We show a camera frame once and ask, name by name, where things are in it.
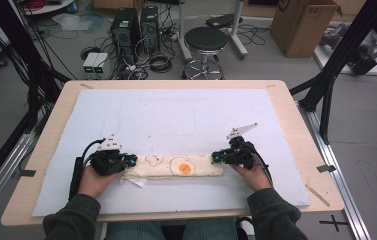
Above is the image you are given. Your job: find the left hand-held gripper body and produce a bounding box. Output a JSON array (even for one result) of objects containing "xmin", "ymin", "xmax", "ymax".
[{"xmin": 89, "ymin": 134, "xmax": 129, "ymax": 177}]

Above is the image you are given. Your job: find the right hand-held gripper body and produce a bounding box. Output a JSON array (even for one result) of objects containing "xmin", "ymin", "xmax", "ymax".
[{"xmin": 224, "ymin": 122, "xmax": 259, "ymax": 170}]

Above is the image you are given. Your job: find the cream cloth towel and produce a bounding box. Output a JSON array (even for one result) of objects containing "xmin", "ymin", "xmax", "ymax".
[{"xmin": 119, "ymin": 153, "xmax": 225, "ymax": 188}]

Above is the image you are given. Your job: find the person's left hand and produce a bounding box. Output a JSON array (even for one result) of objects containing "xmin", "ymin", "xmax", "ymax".
[{"xmin": 77, "ymin": 164, "xmax": 125, "ymax": 199}]

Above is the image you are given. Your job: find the person's right hand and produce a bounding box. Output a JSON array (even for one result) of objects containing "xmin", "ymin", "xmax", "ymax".
[{"xmin": 230, "ymin": 158, "xmax": 273, "ymax": 193}]

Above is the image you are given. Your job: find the white foam mat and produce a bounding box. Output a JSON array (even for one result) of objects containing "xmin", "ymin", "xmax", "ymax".
[{"xmin": 31, "ymin": 88, "xmax": 311, "ymax": 218}]

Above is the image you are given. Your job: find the person's left leg in jeans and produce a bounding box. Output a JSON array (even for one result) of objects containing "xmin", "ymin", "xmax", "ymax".
[{"xmin": 105, "ymin": 221, "xmax": 165, "ymax": 240}]

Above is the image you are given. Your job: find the person's leg in jeans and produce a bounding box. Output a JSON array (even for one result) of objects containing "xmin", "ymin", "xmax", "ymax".
[
  {"xmin": 105, "ymin": 221, "xmax": 165, "ymax": 240},
  {"xmin": 184, "ymin": 218, "xmax": 239, "ymax": 240}
]

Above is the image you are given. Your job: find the person's right leg in jeans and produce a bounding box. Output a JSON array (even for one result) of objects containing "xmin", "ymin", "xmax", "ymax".
[{"xmin": 184, "ymin": 218, "xmax": 239, "ymax": 240}]

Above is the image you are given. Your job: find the black tape piece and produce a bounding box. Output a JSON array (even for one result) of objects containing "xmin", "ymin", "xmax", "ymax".
[
  {"xmin": 316, "ymin": 164, "xmax": 337, "ymax": 173},
  {"xmin": 11, "ymin": 169, "xmax": 37, "ymax": 179}
]

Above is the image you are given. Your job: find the thin wooden stick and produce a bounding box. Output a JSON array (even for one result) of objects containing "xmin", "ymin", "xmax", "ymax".
[{"xmin": 305, "ymin": 184, "xmax": 331, "ymax": 208}]

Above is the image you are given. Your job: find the white power supply unit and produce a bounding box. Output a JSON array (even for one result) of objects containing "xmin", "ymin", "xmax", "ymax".
[
  {"xmin": 92, "ymin": 53, "xmax": 110, "ymax": 75},
  {"xmin": 82, "ymin": 52, "xmax": 100, "ymax": 75}
]

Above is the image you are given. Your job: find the black tape cross mark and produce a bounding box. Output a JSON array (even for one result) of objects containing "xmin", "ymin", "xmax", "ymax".
[{"xmin": 319, "ymin": 214, "xmax": 349, "ymax": 233}]

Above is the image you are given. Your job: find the black round stool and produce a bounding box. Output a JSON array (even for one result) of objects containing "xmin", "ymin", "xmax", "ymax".
[{"xmin": 182, "ymin": 26, "xmax": 229, "ymax": 80}]

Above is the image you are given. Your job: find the large black computer tower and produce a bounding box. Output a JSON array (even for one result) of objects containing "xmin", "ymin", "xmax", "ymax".
[{"xmin": 110, "ymin": 8, "xmax": 142, "ymax": 66}]

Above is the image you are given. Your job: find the slim black computer tower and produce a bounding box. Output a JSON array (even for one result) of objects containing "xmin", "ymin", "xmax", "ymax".
[{"xmin": 140, "ymin": 5, "xmax": 161, "ymax": 54}]

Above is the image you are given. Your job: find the flat black device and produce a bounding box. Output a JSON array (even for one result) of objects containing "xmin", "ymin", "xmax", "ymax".
[{"xmin": 205, "ymin": 13, "xmax": 244, "ymax": 29}]

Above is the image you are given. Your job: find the brown cardboard box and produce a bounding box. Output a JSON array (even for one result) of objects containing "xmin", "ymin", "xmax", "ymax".
[{"xmin": 269, "ymin": 0, "xmax": 343, "ymax": 59}]

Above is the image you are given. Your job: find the clear plastic bag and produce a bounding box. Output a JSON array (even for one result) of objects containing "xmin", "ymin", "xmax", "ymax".
[{"xmin": 52, "ymin": 13, "xmax": 94, "ymax": 32}]

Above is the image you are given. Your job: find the grey robot part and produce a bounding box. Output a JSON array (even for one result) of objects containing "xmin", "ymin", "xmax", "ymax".
[{"xmin": 319, "ymin": 23, "xmax": 349, "ymax": 49}]

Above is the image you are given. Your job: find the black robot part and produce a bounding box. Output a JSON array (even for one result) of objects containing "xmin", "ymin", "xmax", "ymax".
[{"xmin": 347, "ymin": 44, "xmax": 377, "ymax": 76}]

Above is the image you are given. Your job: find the white round table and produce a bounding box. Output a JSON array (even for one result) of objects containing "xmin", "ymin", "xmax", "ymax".
[{"xmin": 22, "ymin": 0, "xmax": 77, "ymax": 16}]

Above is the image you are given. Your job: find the right hand-held gripper black cable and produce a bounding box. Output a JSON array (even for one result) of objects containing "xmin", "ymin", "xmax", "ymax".
[{"xmin": 252, "ymin": 143, "xmax": 274, "ymax": 186}]

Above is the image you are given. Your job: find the hand-held gripper black cable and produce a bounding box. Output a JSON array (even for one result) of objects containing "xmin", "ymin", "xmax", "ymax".
[
  {"xmin": 69, "ymin": 138, "xmax": 106, "ymax": 201},
  {"xmin": 252, "ymin": 143, "xmax": 274, "ymax": 186}
]

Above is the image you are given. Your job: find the left hand-held gripper black cable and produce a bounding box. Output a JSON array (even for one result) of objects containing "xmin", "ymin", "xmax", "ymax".
[{"xmin": 69, "ymin": 138, "xmax": 106, "ymax": 201}]

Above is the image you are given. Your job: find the black cable under table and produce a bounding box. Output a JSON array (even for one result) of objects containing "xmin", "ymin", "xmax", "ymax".
[{"xmin": 235, "ymin": 216, "xmax": 254, "ymax": 240}]

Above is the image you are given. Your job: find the aluminium rail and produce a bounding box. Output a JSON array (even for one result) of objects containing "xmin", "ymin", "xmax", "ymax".
[
  {"xmin": 0, "ymin": 133, "xmax": 37, "ymax": 228},
  {"xmin": 297, "ymin": 101, "xmax": 372, "ymax": 240}
]

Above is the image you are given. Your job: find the coil of black cable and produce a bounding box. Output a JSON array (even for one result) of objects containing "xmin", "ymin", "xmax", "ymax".
[{"xmin": 149, "ymin": 53, "xmax": 174, "ymax": 74}]

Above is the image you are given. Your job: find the black metal frame with cables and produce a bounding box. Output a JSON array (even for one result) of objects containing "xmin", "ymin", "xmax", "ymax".
[{"xmin": 0, "ymin": 0, "xmax": 72, "ymax": 134}]

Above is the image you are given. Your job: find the black metal frame stand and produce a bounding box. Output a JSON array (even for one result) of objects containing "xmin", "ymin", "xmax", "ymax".
[{"xmin": 289, "ymin": 0, "xmax": 377, "ymax": 145}]

